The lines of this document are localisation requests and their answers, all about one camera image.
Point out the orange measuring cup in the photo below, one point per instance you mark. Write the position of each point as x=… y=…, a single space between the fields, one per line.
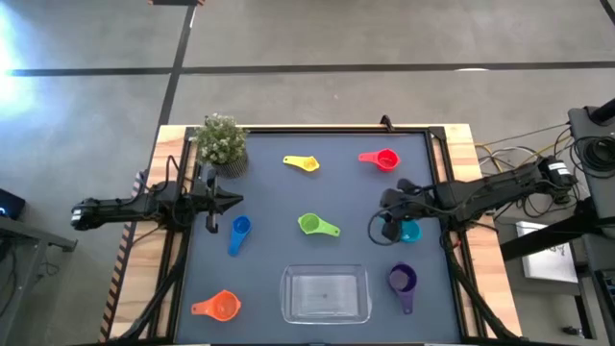
x=223 y=306

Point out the small black clamp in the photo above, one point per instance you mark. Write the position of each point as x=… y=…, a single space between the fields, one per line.
x=386 y=123

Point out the blue measuring cup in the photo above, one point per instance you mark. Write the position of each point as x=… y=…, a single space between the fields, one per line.
x=240 y=226

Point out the black device with blue light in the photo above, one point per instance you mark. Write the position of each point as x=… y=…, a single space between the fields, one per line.
x=9 y=202

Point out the clear plastic basket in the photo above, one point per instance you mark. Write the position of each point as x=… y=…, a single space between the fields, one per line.
x=327 y=294

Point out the yellow measuring cup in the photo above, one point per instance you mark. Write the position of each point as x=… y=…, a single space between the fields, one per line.
x=310 y=165

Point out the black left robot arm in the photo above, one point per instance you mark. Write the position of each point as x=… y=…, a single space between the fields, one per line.
x=120 y=207

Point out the green measuring cup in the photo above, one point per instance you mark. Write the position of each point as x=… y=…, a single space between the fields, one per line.
x=310 y=223

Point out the grey equipment stand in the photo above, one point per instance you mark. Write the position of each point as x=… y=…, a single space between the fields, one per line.
x=588 y=125

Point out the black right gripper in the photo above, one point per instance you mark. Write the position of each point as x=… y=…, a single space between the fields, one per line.
x=415 y=202

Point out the purple measuring cup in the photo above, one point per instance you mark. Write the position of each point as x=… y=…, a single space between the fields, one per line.
x=406 y=290

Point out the teal measuring cup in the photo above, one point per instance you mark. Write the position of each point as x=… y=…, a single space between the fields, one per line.
x=412 y=232

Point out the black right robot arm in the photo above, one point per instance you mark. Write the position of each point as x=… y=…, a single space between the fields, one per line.
x=495 y=185

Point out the potted plant in ribbed pot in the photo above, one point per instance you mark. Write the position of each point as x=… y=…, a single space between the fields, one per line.
x=221 y=141

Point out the white box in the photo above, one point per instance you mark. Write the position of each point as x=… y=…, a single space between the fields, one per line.
x=548 y=264

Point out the grey desk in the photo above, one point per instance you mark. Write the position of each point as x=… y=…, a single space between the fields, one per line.
x=29 y=230

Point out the red measuring cup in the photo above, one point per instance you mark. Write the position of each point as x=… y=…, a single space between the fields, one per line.
x=386 y=160

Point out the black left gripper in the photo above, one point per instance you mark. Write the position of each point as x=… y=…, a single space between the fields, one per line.
x=211 y=199

